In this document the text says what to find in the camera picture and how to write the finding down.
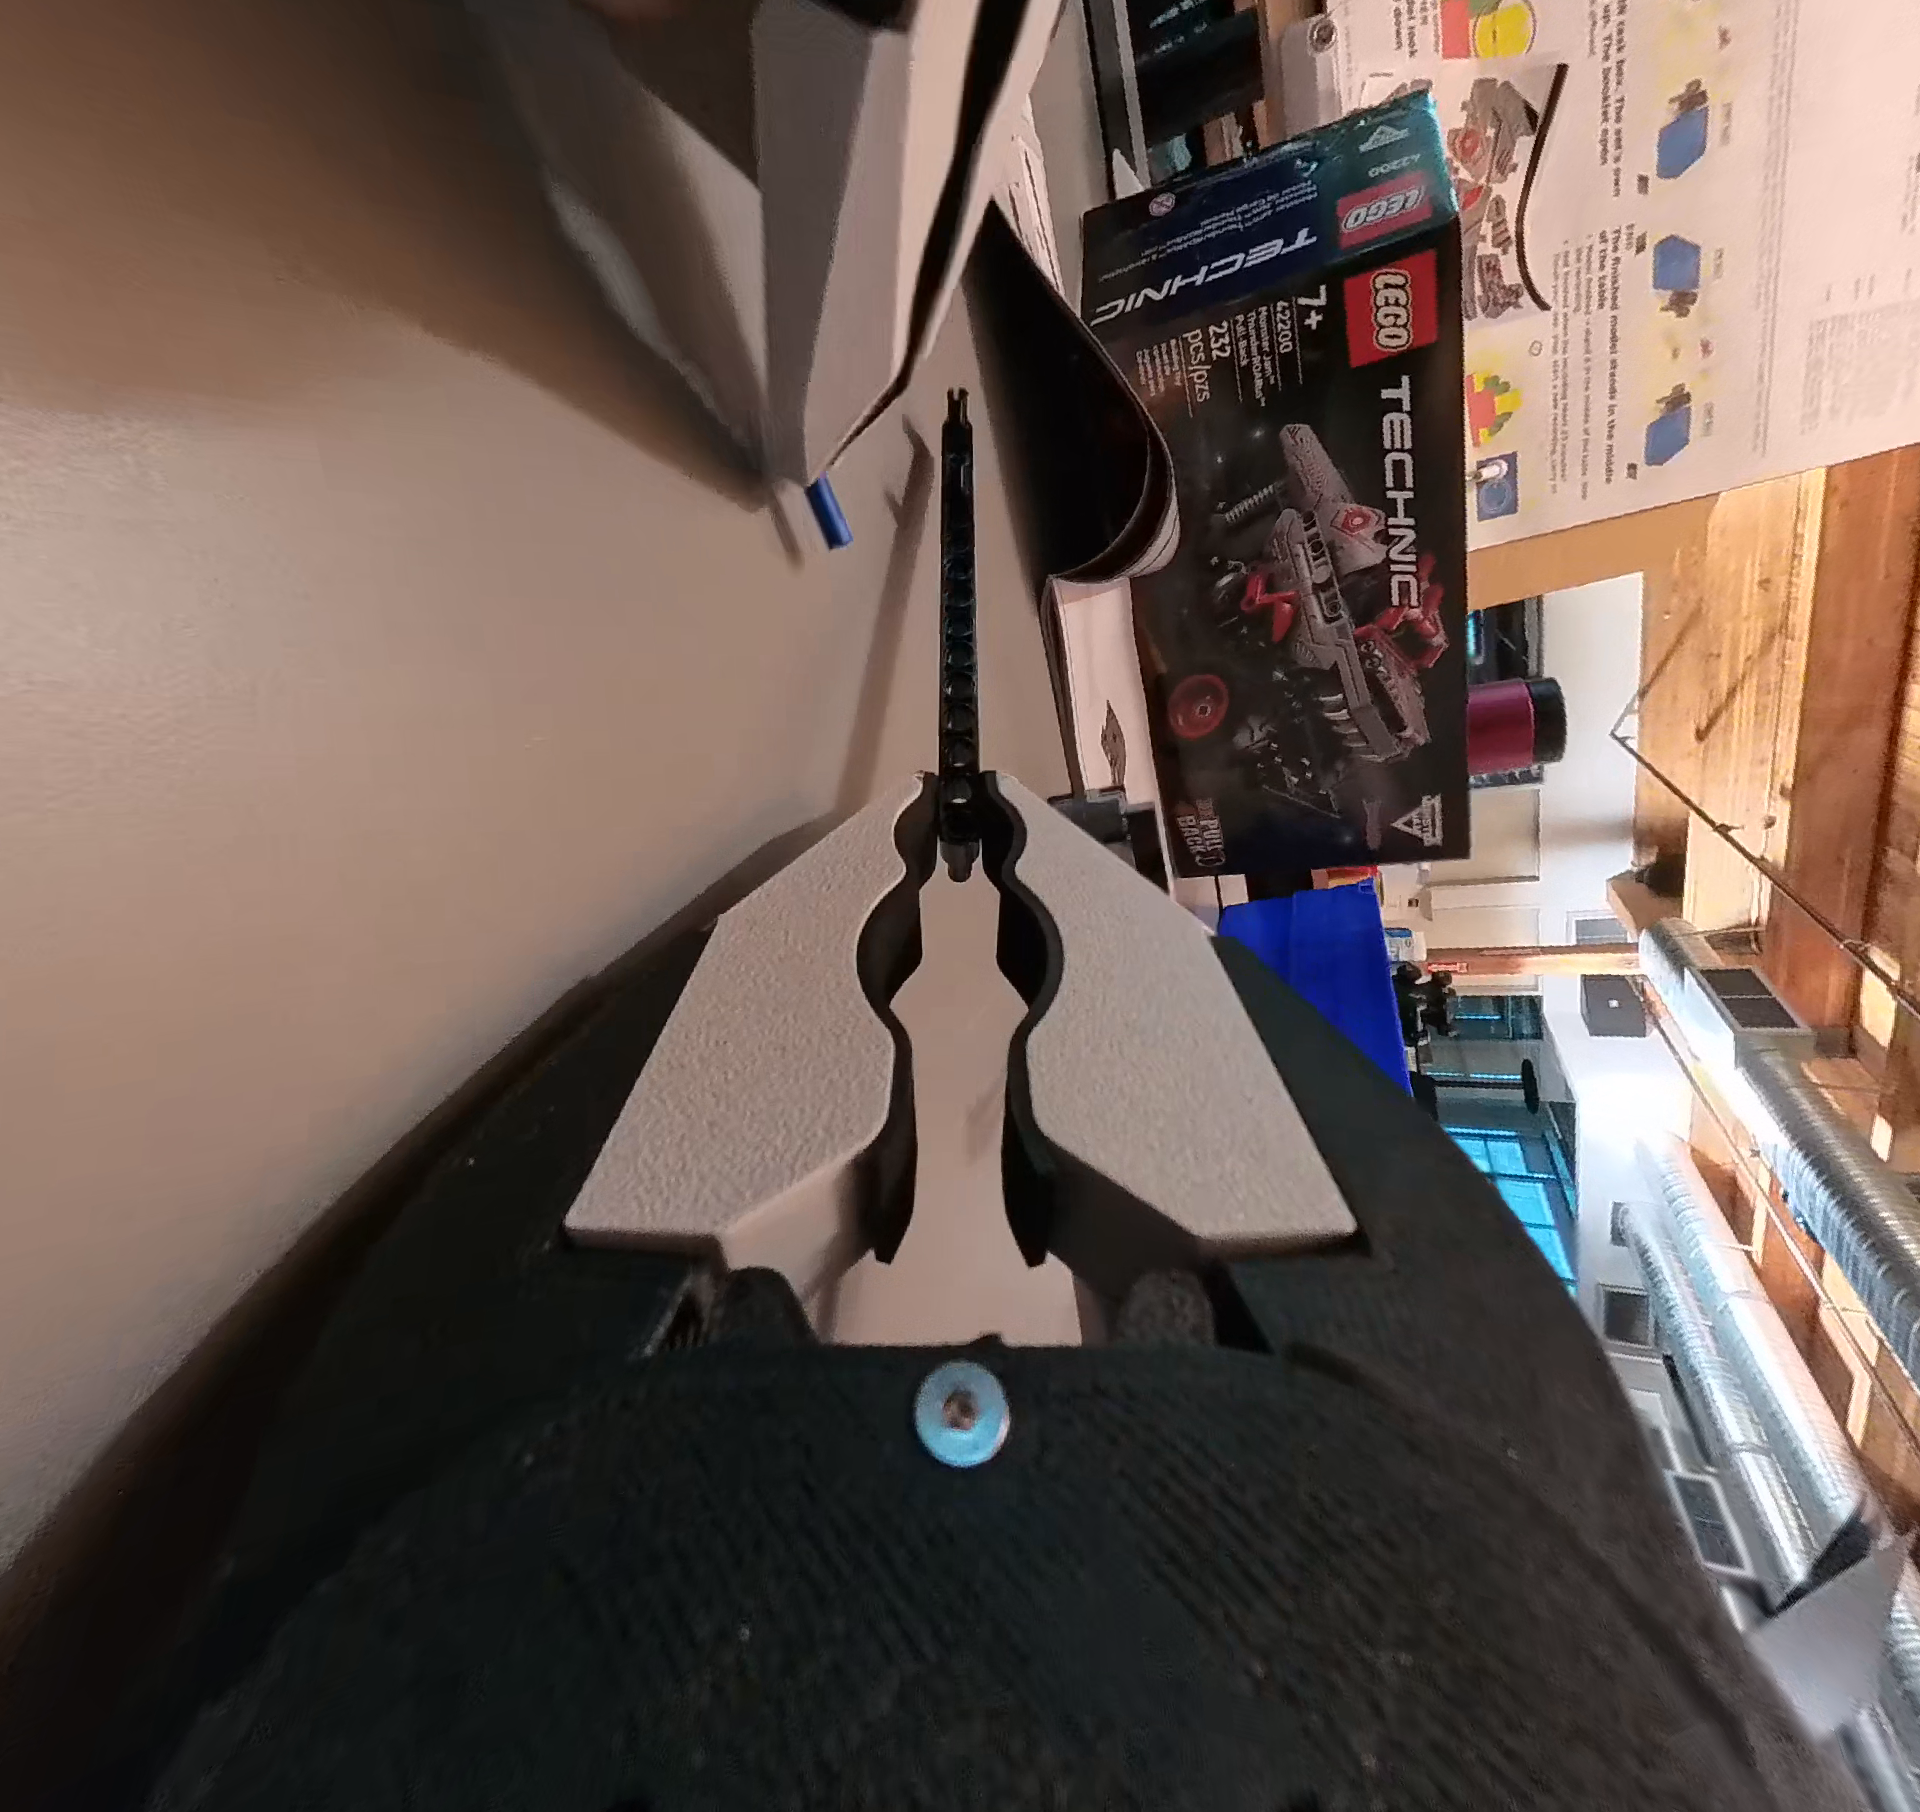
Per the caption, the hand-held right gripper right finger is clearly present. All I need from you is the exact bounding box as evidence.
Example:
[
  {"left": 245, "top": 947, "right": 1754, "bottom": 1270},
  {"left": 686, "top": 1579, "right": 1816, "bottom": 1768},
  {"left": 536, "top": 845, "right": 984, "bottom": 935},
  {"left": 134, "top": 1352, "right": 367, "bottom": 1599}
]
[{"left": 975, "top": 775, "right": 1358, "bottom": 1335}]

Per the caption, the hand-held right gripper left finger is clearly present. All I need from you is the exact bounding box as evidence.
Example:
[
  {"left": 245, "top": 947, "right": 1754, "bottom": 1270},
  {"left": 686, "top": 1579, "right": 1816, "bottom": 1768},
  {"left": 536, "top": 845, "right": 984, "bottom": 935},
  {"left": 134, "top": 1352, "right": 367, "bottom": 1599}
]
[{"left": 562, "top": 775, "right": 963, "bottom": 1340}]

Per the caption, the dark red tumbler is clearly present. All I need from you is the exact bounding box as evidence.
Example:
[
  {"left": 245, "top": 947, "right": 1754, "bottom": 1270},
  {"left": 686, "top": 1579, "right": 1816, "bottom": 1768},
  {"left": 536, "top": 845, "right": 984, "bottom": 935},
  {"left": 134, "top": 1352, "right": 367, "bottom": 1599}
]
[{"left": 1467, "top": 679, "right": 1570, "bottom": 778}]

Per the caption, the long black toy beam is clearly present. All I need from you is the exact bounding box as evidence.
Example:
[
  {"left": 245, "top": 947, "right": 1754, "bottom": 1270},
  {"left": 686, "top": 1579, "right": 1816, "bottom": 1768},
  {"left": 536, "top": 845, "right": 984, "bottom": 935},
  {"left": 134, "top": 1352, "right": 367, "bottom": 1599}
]
[{"left": 934, "top": 386, "right": 991, "bottom": 891}]

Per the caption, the black toy set box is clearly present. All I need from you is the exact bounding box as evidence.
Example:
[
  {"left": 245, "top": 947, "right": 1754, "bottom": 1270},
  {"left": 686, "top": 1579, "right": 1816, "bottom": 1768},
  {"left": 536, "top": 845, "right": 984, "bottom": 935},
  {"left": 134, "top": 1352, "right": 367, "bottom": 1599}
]
[{"left": 1078, "top": 87, "right": 1472, "bottom": 884}]

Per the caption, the white instruction booklet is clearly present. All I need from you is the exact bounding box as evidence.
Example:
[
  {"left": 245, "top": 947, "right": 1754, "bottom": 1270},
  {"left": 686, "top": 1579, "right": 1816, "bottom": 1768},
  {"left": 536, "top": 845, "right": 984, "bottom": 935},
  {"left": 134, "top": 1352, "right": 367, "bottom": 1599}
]
[{"left": 960, "top": 199, "right": 1187, "bottom": 830}]

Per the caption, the white instruction poster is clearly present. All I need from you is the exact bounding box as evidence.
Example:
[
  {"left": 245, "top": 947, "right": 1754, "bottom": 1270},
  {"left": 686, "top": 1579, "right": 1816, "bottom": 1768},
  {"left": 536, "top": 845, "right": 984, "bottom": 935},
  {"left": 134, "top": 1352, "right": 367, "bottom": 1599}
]
[{"left": 1312, "top": 0, "right": 1920, "bottom": 554}]

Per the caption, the blue plastic bin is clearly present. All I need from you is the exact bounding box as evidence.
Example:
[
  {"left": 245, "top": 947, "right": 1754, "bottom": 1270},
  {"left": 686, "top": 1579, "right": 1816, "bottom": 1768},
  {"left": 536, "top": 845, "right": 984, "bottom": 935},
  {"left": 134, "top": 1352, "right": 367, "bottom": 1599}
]
[{"left": 1215, "top": 889, "right": 1420, "bottom": 1093}]

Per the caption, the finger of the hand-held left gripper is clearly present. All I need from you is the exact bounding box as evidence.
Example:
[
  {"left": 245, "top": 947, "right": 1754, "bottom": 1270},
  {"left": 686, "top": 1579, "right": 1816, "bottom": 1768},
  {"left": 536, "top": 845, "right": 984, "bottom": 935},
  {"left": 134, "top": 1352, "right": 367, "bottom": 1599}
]
[
  {"left": 753, "top": 0, "right": 1107, "bottom": 489},
  {"left": 452, "top": 0, "right": 784, "bottom": 494}
]

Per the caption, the silver spiral ventilation duct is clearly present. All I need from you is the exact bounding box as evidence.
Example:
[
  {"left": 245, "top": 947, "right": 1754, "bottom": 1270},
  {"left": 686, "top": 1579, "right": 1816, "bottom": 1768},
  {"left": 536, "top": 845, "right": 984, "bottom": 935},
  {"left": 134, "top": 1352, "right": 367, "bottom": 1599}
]
[
  {"left": 1642, "top": 918, "right": 1920, "bottom": 1409},
  {"left": 1611, "top": 1137, "right": 1885, "bottom": 1612}
]

